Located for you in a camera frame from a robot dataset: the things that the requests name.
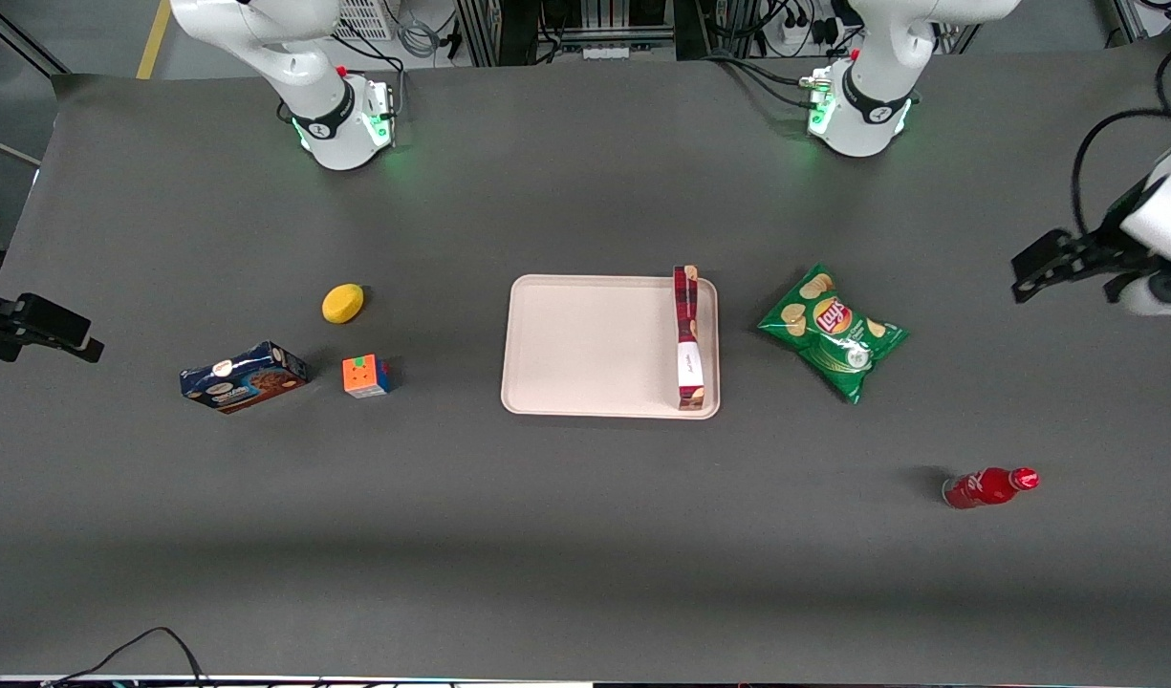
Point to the white perforated box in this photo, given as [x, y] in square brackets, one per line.
[365, 17]

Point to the cream plastic tray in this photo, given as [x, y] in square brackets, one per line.
[595, 349]

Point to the white power strip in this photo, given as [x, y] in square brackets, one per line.
[805, 33]

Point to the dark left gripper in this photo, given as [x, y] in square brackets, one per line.
[1104, 243]

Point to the green chips bag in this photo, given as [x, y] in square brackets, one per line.
[824, 334]

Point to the blue cookie box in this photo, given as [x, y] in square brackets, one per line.
[246, 379]

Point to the red soda bottle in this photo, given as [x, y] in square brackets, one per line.
[982, 489]

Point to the yellow lemon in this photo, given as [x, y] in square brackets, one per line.
[342, 304]

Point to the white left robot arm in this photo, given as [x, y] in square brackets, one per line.
[867, 105]

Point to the red plaid cookie box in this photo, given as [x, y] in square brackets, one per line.
[688, 363]

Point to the metal equipment rack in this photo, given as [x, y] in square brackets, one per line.
[585, 29]

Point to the colourful puzzle cube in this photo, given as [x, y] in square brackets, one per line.
[365, 376]

